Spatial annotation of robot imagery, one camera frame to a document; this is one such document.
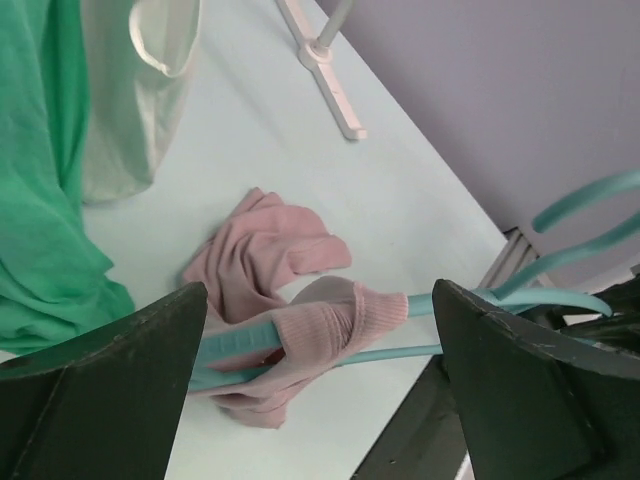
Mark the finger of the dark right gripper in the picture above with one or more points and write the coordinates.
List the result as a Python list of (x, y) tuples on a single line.
[(424, 438), (615, 305)]

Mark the green tank top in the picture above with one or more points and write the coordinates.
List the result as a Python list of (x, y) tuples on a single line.
[(54, 280)]

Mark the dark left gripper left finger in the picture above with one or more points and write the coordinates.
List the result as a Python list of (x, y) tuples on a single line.
[(106, 404)]

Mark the white camisole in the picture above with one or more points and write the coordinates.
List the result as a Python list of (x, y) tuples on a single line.
[(140, 57)]

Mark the pink tank top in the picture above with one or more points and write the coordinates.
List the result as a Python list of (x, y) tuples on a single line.
[(270, 262)]

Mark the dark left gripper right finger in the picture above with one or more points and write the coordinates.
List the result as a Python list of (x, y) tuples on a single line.
[(538, 403)]

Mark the white garment rack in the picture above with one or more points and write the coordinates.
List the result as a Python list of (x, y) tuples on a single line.
[(314, 53)]

